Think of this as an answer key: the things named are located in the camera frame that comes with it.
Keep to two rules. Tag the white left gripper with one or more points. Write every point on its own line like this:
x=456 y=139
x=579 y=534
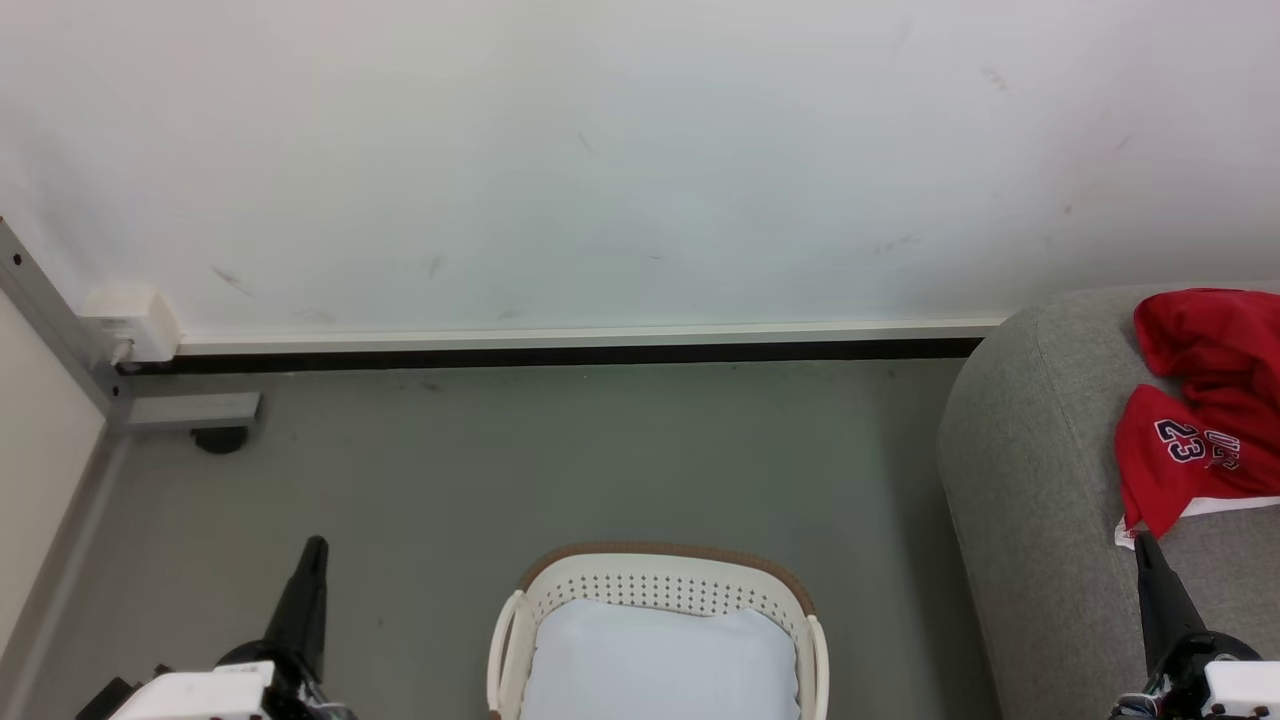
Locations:
x=195 y=695

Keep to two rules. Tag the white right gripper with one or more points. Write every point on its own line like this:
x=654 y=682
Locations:
x=1225 y=685

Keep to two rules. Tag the red jersey with white trim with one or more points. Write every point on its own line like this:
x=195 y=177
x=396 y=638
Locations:
x=1205 y=350

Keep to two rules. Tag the white plastic laundry basket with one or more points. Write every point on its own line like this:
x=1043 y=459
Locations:
x=660 y=583

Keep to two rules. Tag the white cloth in basket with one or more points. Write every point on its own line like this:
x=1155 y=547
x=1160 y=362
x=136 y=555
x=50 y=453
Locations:
x=660 y=660

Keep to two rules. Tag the grey fabric sofa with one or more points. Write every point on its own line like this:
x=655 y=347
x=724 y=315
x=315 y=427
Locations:
x=1040 y=470

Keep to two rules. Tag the black caster wheel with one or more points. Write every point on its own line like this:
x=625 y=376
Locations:
x=220 y=440

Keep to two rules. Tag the beige partition panel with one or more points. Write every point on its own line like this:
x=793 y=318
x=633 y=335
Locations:
x=40 y=450

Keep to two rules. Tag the white wall socket box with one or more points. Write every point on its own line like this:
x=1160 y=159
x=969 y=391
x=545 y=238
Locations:
x=128 y=322

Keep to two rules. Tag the black wall base strip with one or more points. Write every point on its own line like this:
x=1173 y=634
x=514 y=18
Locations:
x=560 y=355

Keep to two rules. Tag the white wall trim rail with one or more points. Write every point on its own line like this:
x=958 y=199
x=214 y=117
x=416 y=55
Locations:
x=590 y=335

